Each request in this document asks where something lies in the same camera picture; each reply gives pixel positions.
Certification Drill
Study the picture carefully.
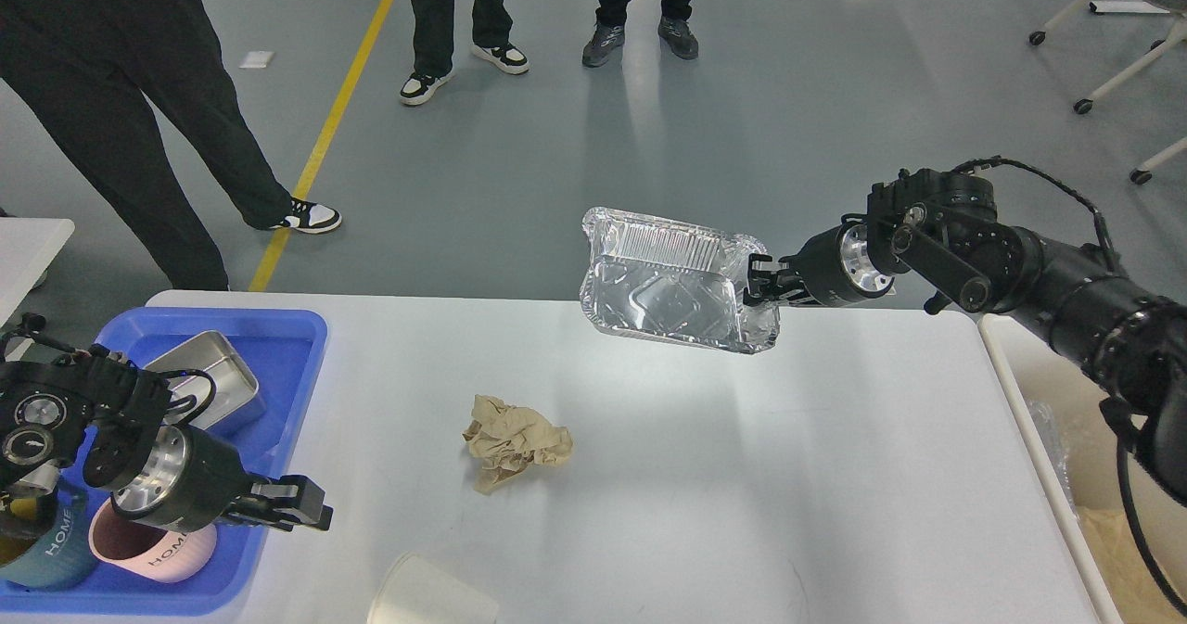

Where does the cream plastic bin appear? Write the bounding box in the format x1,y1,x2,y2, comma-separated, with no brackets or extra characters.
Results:
978,312,1187,624

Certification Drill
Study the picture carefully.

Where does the person with black-white sneakers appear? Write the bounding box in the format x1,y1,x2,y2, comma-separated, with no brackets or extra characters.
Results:
399,0,531,106

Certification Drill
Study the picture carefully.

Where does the person with grey sneakers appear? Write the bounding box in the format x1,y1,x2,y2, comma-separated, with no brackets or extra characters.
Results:
580,0,706,69

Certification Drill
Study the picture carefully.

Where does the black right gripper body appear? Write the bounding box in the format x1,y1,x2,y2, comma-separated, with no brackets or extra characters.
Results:
788,219,895,307

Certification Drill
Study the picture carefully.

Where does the white side table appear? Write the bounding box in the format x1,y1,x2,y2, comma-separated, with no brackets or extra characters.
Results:
1,217,75,327

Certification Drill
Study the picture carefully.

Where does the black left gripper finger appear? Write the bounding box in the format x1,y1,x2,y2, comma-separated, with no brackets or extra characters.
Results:
222,507,334,531
250,476,334,518

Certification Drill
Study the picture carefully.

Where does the aluminium foil tray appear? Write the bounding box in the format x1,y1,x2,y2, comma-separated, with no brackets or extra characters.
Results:
578,206,780,354

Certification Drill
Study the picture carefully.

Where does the pink ribbed mug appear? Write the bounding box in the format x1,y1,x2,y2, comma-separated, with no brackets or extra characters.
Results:
88,501,218,582

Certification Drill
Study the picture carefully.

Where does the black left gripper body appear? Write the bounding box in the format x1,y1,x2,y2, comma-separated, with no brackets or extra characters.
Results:
112,425,264,534

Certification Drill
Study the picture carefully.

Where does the blue plastic bin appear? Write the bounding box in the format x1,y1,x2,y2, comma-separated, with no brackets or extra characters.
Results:
1,307,326,623

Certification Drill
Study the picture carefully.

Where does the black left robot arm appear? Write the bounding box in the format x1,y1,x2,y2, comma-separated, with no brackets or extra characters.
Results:
1,314,332,534

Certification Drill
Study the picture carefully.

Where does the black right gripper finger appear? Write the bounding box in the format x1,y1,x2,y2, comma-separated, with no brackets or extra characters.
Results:
743,284,812,307
747,255,800,285

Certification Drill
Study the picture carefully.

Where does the white rolling chair base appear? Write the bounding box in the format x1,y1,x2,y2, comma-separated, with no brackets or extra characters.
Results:
1029,0,1187,186

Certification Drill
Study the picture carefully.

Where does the brown paper in bin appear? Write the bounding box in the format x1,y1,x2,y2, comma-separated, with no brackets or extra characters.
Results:
1075,507,1183,623

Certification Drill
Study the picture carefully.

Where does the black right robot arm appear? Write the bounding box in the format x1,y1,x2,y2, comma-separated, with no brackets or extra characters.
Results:
743,157,1186,611

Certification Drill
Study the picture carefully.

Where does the cream cup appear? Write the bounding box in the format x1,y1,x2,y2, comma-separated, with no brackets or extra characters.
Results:
367,553,499,623

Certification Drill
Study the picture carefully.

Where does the brown paper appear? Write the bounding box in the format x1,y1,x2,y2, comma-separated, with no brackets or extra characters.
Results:
1075,507,1183,623
463,395,575,496

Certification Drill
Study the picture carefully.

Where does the dark teal mug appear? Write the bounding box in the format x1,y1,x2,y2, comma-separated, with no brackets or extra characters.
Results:
1,483,99,591

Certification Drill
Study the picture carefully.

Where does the stainless steel tray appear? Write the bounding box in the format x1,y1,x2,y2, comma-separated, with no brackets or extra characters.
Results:
146,331,264,439

